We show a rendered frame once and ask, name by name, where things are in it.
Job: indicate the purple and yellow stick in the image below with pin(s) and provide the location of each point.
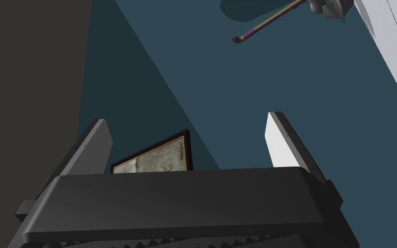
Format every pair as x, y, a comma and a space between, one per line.
271, 20

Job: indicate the grey ceiling lamp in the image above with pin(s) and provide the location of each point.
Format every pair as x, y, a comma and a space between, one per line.
331, 8

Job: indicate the dark framed wall picture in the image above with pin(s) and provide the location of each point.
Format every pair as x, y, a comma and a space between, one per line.
160, 156

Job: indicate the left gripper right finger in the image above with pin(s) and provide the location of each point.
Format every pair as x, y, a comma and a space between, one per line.
288, 144

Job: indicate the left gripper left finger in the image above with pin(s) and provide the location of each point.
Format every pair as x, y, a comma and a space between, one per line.
88, 151

